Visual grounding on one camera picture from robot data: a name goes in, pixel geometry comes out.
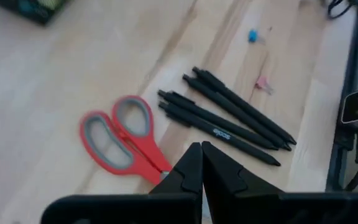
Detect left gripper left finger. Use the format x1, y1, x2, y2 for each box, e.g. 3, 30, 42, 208
40, 142, 204, 224

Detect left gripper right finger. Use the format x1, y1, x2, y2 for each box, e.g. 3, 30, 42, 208
201, 141, 358, 224

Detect red handled scissors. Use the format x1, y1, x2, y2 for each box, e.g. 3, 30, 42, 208
78, 94, 174, 187

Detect black pen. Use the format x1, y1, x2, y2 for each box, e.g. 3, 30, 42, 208
192, 65, 298, 146
158, 101, 282, 167
181, 73, 293, 152
157, 89, 280, 152

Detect blue binder clip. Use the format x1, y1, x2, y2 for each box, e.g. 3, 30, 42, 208
247, 28, 266, 45

